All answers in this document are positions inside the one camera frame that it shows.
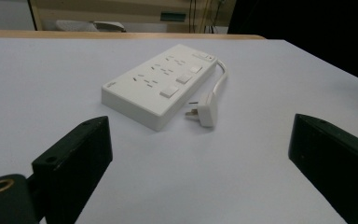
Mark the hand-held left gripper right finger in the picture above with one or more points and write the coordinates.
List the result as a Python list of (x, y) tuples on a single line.
[(335, 161)]

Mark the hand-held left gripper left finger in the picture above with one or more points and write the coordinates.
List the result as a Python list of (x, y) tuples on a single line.
[(71, 168)]

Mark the white power strip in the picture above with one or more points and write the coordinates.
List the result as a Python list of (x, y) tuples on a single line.
[(160, 85)]

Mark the white power plug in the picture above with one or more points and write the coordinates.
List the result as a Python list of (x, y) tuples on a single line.
[(205, 109)]

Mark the white cloth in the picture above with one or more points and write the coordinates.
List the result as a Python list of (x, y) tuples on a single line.
[(88, 25)]

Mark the wooden cabinet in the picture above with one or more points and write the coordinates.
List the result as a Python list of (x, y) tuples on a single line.
[(130, 15)]

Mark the green label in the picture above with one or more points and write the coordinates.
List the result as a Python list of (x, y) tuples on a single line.
[(173, 16)]

